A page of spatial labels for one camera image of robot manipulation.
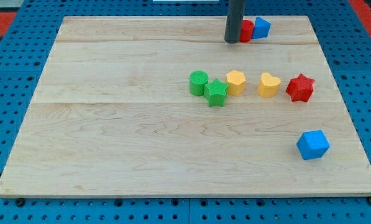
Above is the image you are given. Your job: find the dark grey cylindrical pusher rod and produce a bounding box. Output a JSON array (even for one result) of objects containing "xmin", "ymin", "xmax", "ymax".
[{"xmin": 224, "ymin": 0, "xmax": 246, "ymax": 44}]

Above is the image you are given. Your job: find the yellow heart block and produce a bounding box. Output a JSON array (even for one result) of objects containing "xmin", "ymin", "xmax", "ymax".
[{"xmin": 257, "ymin": 72, "xmax": 281, "ymax": 98}]

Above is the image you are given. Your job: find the green star block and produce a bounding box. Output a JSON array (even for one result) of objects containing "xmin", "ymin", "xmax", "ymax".
[{"xmin": 204, "ymin": 79, "xmax": 229, "ymax": 107}]

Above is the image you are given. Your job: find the red star block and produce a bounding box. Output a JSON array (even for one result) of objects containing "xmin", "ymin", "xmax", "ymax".
[{"xmin": 286, "ymin": 73, "xmax": 315, "ymax": 103}]

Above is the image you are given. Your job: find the red cylinder block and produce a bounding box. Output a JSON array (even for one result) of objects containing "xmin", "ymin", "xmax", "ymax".
[{"xmin": 239, "ymin": 19, "xmax": 255, "ymax": 43}]

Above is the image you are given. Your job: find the blue triangle block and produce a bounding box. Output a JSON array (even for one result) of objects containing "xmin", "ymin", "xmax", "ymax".
[{"xmin": 252, "ymin": 17, "xmax": 271, "ymax": 39}]

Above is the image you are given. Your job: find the yellow hexagon block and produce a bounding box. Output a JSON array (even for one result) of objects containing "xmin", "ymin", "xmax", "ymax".
[{"xmin": 226, "ymin": 70, "xmax": 246, "ymax": 96}]

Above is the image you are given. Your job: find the green cylinder block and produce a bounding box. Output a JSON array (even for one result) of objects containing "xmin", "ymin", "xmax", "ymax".
[{"xmin": 189, "ymin": 70, "xmax": 209, "ymax": 96}]

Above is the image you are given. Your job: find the light wooden board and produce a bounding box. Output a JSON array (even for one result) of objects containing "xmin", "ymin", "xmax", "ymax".
[{"xmin": 0, "ymin": 16, "xmax": 371, "ymax": 198}]

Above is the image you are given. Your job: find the blue cube block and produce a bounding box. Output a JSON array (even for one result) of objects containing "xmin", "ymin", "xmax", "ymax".
[{"xmin": 296, "ymin": 130, "xmax": 330, "ymax": 160}]

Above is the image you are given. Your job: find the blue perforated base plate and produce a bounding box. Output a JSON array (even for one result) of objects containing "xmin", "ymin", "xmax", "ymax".
[{"xmin": 0, "ymin": 0, "xmax": 371, "ymax": 223}]

